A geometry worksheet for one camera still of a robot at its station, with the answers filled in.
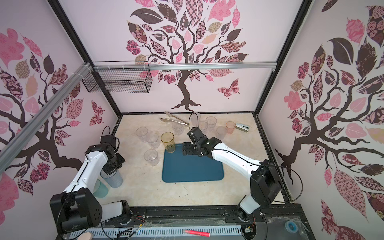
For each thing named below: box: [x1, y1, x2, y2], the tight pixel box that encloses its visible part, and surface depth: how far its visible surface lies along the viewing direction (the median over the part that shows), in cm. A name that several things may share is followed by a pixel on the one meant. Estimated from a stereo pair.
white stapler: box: [235, 123, 250, 133], surface depth 111 cm
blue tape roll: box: [284, 220, 298, 233], surface depth 71 cm
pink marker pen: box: [183, 229, 211, 237], surface depth 70 cm
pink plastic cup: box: [225, 121, 236, 135], surface depth 108 cm
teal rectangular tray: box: [162, 143, 224, 183], surface depth 92 cm
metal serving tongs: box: [159, 111, 189, 126], surface depth 116 cm
